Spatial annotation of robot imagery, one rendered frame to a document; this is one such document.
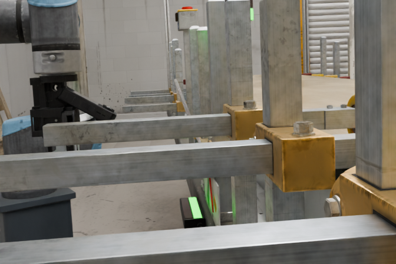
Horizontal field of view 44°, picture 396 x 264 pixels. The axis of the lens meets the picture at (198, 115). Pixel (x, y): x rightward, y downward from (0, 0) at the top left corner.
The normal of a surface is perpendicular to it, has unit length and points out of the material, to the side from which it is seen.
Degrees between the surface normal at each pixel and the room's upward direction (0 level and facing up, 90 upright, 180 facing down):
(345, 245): 90
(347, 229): 0
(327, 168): 90
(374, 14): 90
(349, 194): 90
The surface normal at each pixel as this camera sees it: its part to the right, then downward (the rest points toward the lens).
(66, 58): 0.63, 0.07
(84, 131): 0.09, 0.11
